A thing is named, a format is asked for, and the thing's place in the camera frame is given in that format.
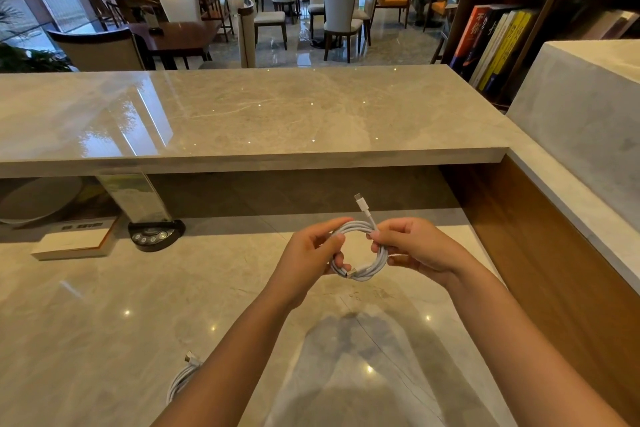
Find person's left hand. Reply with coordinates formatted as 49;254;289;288
264;217;354;312

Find person's right hand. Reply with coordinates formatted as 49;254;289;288
367;217;474;289

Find white charging cable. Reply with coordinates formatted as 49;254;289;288
165;352;203;405
327;193;391;283

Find person's left forearm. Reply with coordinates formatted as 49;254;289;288
150;286;297;427

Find person's right forearm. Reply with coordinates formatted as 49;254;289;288
445;262;632;427

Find black round button device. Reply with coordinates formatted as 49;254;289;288
127;220;186;253

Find clear acrylic sign stand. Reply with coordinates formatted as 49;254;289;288
95;172;174;225

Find row of upright books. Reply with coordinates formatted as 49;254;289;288
449;4;540;95

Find dark wooden table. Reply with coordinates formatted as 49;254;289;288
126;20;222;70

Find flat white box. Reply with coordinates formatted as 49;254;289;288
30;218;121;262

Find dark wooden armchair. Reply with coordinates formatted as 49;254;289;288
74;0;160;31
199;0;235;43

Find grey round pad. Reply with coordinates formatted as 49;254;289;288
0;176;84;228

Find pile of lying books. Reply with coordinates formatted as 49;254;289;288
565;9;640;42

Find green leafy plant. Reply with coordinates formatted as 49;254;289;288
0;0;75;73

